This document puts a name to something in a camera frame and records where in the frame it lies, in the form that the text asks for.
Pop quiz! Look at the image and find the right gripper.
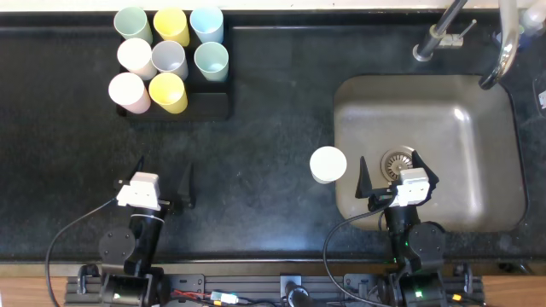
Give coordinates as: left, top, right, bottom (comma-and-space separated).
355, 149, 440, 212

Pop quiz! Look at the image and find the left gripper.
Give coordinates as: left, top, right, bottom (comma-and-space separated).
133, 154, 198, 216

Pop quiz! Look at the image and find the pink cup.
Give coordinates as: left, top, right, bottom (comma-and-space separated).
116, 37, 158, 82
107, 72, 152, 115

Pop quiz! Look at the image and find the steel sink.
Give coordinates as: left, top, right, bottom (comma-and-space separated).
333, 73, 528, 234

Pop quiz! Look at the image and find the white cup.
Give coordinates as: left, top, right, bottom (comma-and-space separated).
309, 145, 348, 185

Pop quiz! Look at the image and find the yellow cup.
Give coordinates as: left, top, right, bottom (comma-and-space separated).
148, 72, 189, 115
153, 7, 191, 48

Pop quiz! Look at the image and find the black tray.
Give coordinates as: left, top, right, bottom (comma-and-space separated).
113, 11, 235, 124

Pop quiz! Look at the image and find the grey cup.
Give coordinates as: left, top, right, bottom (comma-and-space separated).
150, 39, 189, 81

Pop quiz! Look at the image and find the teal cup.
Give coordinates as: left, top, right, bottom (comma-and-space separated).
193, 41, 230, 83

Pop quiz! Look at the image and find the green cup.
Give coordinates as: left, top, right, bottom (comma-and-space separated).
113, 5, 154, 45

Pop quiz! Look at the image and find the blue cup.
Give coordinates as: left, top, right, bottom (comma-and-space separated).
189, 4, 225, 44

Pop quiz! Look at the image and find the steel tap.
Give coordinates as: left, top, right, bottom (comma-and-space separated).
411, 0, 524, 91

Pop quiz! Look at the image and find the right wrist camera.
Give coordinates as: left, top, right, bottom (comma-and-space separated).
390, 167, 432, 208

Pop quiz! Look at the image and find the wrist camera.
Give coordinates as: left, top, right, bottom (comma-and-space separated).
116, 171, 163, 212
390, 167, 432, 208

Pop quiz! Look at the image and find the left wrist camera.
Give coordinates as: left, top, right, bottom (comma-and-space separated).
116, 171, 163, 212

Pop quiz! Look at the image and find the black cable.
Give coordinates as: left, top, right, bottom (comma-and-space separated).
322, 194, 398, 307
44, 197, 119, 307

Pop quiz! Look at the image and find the mounting rail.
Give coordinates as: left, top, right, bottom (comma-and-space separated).
63, 272, 487, 307

